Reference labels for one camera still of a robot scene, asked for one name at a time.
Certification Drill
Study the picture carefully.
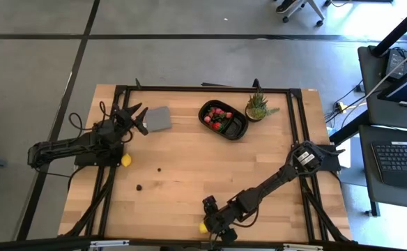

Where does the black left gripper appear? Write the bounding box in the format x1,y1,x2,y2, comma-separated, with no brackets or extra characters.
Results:
109,102,149,135

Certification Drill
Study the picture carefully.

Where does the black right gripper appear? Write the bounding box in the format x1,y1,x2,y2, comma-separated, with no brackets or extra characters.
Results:
203,205,241,245

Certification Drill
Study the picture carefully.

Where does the black plastic tupperware container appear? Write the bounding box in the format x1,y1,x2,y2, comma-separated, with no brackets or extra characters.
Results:
197,99,249,142

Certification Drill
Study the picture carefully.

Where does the potted succulent plant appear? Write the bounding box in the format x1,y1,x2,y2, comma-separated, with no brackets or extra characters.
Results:
244,91,281,123

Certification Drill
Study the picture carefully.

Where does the black desk with keyboard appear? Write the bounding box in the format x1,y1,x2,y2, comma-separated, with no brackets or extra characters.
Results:
358,124,407,218

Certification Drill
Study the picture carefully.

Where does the black computer keyboard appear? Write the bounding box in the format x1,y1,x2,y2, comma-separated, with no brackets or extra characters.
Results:
370,141,407,192

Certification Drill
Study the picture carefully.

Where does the black desk with box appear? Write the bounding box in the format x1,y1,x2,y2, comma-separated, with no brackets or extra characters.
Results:
358,45,407,132

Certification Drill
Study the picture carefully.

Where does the grey mesh office chair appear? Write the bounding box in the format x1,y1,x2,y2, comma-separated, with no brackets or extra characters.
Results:
282,0,326,28

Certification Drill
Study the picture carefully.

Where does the black power adapter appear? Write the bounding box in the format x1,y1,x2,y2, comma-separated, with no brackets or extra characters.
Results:
385,48,407,79

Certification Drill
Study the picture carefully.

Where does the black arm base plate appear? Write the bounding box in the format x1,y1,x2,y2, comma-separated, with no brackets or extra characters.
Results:
73,141,125,167
291,144,342,172

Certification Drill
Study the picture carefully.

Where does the black aluminium table frame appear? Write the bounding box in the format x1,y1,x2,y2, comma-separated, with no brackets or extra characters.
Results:
59,78,358,245

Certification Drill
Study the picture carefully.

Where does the silver metal bracket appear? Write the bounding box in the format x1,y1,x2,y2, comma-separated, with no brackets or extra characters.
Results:
89,239,130,249
282,243,325,251

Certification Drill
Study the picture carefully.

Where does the white hanging cable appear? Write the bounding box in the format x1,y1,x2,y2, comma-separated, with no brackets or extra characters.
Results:
363,41,407,98

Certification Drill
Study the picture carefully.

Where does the black frame pole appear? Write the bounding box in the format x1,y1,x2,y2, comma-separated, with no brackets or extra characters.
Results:
369,0,407,59

